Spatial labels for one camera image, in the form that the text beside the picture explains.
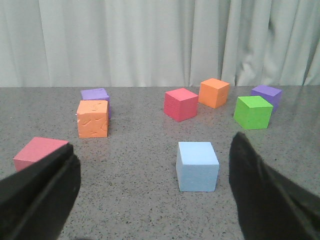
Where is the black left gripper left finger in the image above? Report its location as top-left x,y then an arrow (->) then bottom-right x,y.
0,143 -> 81,240

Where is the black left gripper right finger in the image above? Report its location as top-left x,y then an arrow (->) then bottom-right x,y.
229,132 -> 320,240

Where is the light blue foam cube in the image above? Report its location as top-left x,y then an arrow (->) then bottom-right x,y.
176,141 -> 220,192

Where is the dark pink foam cube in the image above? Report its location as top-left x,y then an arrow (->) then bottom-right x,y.
13,137 -> 69,172

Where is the green foam cube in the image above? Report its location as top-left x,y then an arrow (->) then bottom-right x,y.
233,95 -> 274,130

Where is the dented orange foam cube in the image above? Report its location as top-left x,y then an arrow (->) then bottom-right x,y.
76,100 -> 109,139

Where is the purple foam cube right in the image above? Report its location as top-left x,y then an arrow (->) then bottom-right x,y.
250,85 -> 283,113

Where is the purple foam cube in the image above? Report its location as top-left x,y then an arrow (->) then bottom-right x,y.
80,88 -> 111,119
250,85 -> 283,113

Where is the purple foam cube left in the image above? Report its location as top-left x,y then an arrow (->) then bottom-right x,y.
80,88 -> 111,119

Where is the smooth orange foam cube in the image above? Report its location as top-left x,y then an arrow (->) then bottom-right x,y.
198,78 -> 230,109

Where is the red foam cube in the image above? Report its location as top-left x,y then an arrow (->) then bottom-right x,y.
163,88 -> 199,122

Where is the grey pleated curtain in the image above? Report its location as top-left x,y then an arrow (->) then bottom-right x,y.
0,0 -> 320,87

